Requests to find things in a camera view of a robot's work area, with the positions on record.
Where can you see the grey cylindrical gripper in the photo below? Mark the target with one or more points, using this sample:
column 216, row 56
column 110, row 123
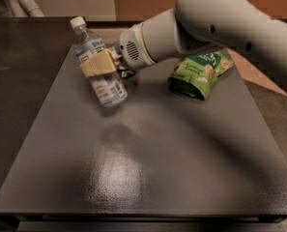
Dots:
column 130, row 49

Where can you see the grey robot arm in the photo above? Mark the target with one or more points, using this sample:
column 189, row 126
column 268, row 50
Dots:
column 195, row 27

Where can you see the dark blue snack bag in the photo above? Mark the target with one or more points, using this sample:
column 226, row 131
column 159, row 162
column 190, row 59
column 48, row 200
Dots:
column 125, row 73

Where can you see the green snack bag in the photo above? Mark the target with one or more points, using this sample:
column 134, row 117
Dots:
column 195, row 75

